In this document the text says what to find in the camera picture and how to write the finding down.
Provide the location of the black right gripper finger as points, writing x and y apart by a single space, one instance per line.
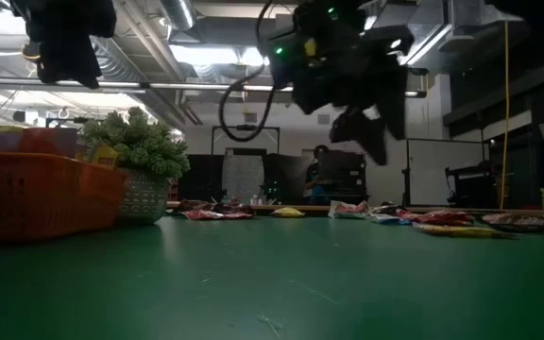
395 106
362 137

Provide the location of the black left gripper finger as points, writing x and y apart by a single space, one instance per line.
85 68
52 66

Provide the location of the blue and white candy bar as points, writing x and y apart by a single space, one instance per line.
380 218
406 222

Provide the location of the white PayDay candy bar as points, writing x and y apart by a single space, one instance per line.
347 209

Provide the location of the black equipment cabinet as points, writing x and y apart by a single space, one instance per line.
343 177

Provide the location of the person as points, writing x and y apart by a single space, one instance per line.
318 179

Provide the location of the white board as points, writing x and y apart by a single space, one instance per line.
442 170

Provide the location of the pale green potted succulent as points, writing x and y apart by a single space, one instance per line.
135 141

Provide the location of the long LED light bar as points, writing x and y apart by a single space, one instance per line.
182 86

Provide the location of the black machine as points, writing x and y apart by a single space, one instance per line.
470 181

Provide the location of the orange plastic basket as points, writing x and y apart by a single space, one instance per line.
40 198

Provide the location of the black partition panel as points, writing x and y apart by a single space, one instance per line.
201 177

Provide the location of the green table mat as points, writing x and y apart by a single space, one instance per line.
253 283

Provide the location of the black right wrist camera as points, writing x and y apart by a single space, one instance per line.
279 56

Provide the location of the black frame stand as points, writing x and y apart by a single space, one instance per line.
246 127

